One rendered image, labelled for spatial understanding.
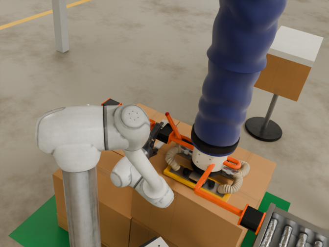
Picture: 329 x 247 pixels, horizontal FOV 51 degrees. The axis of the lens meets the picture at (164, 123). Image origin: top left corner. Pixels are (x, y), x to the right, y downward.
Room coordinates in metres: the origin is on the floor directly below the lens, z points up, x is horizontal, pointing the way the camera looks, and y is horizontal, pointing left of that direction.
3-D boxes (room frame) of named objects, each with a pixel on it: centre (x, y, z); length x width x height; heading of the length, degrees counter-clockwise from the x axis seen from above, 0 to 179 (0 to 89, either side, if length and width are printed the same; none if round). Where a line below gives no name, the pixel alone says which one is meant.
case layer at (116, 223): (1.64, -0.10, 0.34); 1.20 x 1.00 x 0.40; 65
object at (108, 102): (1.51, 0.30, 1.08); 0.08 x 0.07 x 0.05; 65
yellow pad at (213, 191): (1.17, -0.20, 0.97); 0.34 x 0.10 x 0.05; 65
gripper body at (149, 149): (1.22, 0.06, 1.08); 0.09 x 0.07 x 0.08; 155
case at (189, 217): (1.25, -0.24, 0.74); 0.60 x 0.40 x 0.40; 62
